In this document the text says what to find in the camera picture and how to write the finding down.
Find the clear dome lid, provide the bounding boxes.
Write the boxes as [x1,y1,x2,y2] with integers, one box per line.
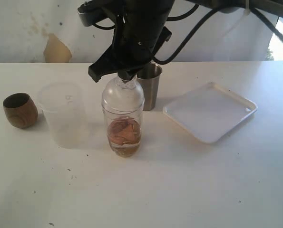
[101,76,145,114]

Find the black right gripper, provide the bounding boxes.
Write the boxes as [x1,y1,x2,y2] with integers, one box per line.
[88,21,172,82]

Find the white square plastic tray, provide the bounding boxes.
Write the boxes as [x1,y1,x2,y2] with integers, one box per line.
[163,82,258,143]

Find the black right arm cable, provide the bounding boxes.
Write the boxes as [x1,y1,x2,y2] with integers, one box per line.
[152,4,227,65]

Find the translucent white plastic cup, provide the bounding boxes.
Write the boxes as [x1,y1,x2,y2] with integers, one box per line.
[37,82,89,149]

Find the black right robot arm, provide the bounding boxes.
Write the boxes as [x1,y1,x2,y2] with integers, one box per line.
[78,0,283,82]

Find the brown wooden cubes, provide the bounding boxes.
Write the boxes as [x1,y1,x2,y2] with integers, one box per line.
[107,119,141,145]

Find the stainless steel cup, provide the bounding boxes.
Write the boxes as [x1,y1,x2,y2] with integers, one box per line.
[137,62,162,111]

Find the clear plastic cup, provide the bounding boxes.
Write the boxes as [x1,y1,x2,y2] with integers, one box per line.
[102,105,143,157]

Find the brown wooden cup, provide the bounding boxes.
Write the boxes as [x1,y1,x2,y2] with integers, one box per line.
[3,93,39,129]

